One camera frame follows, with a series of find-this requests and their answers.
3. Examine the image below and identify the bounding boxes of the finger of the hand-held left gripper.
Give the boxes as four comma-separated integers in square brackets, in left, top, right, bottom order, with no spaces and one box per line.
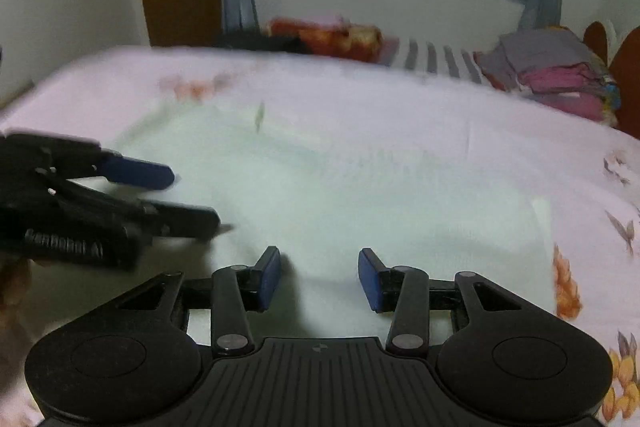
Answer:
[132,201,236,242]
[92,147,177,192]

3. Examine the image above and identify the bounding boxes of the red floral cloth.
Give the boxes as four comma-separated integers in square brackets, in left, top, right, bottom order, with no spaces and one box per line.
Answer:
[266,16,385,64]

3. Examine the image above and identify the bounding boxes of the pink floral bed sheet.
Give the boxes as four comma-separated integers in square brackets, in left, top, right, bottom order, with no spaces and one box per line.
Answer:
[0,44,640,427]

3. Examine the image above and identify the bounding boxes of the brown and white headboard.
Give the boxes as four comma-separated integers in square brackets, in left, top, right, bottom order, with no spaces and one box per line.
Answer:
[581,19,640,134]

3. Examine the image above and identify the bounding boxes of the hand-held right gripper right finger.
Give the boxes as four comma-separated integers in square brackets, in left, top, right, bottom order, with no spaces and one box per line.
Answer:
[357,247,532,356]

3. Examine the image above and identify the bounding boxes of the pale green knitted sweater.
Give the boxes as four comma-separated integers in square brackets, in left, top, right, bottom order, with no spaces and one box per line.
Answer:
[107,101,557,344]

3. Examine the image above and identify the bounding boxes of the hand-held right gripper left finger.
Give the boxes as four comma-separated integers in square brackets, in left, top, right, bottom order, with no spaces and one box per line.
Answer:
[112,245,282,359]

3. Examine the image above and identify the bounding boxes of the pink folded clothes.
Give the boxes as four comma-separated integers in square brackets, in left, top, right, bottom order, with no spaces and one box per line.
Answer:
[516,62,622,124]

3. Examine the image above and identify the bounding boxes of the grey striped sheet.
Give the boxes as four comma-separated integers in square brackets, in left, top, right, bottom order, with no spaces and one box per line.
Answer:
[379,36,487,86]

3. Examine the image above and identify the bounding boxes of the grey folded cloth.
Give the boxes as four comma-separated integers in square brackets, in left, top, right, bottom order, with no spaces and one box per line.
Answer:
[474,26,609,91]

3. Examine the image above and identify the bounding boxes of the dark cloth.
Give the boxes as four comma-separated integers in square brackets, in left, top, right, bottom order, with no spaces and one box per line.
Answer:
[214,31,310,54]

